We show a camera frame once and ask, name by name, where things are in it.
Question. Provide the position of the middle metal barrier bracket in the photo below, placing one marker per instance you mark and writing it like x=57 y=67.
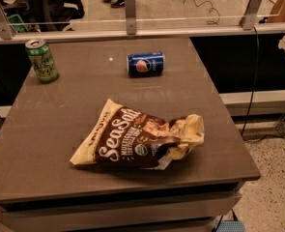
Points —
x=130 y=11

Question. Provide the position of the blue box under table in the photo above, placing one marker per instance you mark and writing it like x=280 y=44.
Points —
x=229 y=226

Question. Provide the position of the sea salt chips bag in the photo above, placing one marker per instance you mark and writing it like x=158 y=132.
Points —
x=130 y=138

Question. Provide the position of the glass barrier panel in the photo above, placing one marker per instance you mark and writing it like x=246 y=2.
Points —
x=167 y=17

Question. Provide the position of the green plastic bin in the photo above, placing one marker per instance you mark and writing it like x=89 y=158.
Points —
x=17 y=23

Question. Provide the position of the blue pepsi can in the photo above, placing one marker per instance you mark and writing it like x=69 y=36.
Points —
x=145 y=64

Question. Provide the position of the right metal barrier bracket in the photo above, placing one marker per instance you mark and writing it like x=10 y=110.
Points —
x=248 y=19

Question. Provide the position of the green soda can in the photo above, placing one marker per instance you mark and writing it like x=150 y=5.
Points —
x=42 y=60

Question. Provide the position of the black office chair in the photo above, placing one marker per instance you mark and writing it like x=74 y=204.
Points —
x=54 y=15

